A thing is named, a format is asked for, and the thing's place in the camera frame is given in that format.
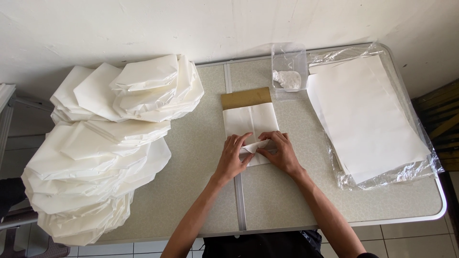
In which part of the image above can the clear plastic container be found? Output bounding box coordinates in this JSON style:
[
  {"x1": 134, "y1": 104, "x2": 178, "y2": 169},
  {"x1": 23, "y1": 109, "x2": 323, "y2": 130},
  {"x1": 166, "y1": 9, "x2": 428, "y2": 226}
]
[{"x1": 271, "y1": 42, "x2": 310, "y2": 101}]

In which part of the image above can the person's right hand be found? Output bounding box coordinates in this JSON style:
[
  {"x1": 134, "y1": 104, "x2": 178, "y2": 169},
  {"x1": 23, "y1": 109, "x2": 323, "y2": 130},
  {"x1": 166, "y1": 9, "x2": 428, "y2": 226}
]
[{"x1": 256, "y1": 131, "x2": 305, "y2": 176}]

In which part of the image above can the white glue paste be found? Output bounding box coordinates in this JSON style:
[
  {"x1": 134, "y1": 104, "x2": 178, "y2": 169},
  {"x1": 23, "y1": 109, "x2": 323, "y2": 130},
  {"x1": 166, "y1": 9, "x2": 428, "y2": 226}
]
[{"x1": 273, "y1": 70, "x2": 302, "y2": 90}]

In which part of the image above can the pile of finished paper bags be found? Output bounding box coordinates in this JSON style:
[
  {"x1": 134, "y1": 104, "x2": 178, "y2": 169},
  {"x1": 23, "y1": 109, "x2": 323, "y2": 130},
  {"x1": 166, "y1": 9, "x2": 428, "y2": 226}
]
[{"x1": 21, "y1": 54, "x2": 205, "y2": 247}]

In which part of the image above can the dark chair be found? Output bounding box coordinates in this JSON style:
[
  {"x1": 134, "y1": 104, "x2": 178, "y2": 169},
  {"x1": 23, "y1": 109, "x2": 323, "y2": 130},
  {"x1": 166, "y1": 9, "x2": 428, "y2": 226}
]
[{"x1": 0, "y1": 177, "x2": 71, "y2": 258}]

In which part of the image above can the person's black clothing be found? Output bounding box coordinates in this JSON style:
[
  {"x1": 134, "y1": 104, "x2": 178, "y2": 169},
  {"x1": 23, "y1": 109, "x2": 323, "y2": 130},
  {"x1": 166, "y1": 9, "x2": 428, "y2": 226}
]
[{"x1": 202, "y1": 230, "x2": 379, "y2": 258}]

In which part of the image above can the brown cardboard template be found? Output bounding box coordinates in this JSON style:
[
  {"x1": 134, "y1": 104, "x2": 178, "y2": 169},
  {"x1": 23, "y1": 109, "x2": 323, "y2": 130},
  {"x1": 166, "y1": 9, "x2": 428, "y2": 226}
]
[{"x1": 220, "y1": 87, "x2": 273, "y2": 110}]

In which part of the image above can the stack of flat white sheets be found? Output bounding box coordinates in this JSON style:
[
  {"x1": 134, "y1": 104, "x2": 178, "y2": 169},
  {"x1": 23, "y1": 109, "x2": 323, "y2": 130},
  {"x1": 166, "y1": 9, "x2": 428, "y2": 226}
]
[{"x1": 306, "y1": 54, "x2": 432, "y2": 185}]

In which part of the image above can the wooden crate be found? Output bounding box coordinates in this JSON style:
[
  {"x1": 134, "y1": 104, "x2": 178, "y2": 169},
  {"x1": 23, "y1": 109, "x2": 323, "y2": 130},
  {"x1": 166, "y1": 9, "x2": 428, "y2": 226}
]
[{"x1": 412, "y1": 79, "x2": 459, "y2": 173}]

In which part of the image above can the person's left hand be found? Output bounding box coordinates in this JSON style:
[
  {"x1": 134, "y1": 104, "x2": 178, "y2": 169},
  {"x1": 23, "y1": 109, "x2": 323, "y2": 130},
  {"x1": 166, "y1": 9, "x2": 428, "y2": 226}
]
[{"x1": 214, "y1": 132, "x2": 255, "y2": 182}]

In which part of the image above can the clear plastic wrap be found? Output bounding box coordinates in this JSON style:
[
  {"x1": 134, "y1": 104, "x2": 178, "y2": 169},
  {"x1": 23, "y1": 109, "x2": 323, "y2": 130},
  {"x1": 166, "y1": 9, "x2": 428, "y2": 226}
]
[{"x1": 308, "y1": 42, "x2": 445, "y2": 191}]

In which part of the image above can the grey metal rack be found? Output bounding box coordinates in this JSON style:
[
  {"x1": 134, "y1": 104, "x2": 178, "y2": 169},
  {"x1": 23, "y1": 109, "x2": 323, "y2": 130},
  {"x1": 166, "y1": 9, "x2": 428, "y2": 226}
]
[{"x1": 0, "y1": 83, "x2": 54, "y2": 169}]

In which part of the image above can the white paper bag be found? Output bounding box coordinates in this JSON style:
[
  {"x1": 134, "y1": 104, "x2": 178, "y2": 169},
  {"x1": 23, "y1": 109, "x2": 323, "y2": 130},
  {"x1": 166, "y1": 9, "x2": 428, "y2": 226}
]
[{"x1": 222, "y1": 102, "x2": 280, "y2": 167}]

